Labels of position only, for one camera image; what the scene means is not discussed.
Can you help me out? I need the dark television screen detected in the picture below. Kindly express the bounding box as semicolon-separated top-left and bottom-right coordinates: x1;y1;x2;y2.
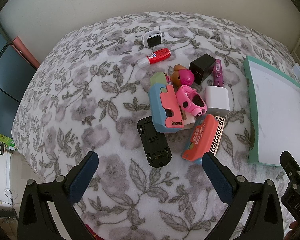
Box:
0;21;35;140

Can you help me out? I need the gold patterned lighter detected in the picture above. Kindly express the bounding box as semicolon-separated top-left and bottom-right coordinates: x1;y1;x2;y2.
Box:
207;115;227;154

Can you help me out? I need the magenta lip balm tube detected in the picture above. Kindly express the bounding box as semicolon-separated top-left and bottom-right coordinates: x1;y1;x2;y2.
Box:
212;59;224;87

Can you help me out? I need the black charger adapter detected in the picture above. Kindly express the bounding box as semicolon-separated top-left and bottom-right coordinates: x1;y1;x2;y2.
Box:
189;54;217;85

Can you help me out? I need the teal cardboard tray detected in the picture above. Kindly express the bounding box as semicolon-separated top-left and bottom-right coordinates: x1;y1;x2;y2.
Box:
243;56;300;167

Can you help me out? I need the pink smartwatch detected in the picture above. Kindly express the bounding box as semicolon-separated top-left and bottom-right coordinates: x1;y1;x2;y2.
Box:
175;85;207;117

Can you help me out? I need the pink board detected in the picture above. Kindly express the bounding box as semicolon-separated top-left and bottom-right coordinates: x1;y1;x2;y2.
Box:
11;36;42;69

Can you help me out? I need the grey floral blanket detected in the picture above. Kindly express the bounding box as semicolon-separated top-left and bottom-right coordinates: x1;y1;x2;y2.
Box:
11;11;300;240

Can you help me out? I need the black plastic holder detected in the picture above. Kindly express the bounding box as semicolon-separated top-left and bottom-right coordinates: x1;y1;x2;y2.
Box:
137;116;172;168

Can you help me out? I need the white box device with light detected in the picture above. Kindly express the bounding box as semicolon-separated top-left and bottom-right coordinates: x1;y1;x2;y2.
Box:
291;64;300;80

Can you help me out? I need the red glue tube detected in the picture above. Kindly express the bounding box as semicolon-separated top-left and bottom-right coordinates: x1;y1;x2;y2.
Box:
137;48;171;68

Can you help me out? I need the white charger adapter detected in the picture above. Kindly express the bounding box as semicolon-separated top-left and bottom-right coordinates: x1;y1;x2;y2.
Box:
204;85;230;117

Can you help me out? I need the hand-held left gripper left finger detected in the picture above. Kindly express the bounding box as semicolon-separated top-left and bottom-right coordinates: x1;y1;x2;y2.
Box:
17;151;99;240

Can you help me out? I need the white smartwatch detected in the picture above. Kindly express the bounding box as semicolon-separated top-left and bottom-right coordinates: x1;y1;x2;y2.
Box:
141;30;163;48

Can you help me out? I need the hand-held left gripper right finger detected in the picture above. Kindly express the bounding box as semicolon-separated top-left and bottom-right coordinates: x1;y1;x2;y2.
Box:
202;152;284;240

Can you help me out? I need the green printed box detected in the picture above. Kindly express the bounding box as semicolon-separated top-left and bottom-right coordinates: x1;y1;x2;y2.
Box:
0;129;15;152

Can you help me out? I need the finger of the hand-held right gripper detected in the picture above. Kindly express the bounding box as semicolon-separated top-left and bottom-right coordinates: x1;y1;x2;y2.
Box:
280;151;300;193

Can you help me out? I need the pink toy puppy figure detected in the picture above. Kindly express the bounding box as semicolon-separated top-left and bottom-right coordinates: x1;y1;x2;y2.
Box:
165;64;196;89

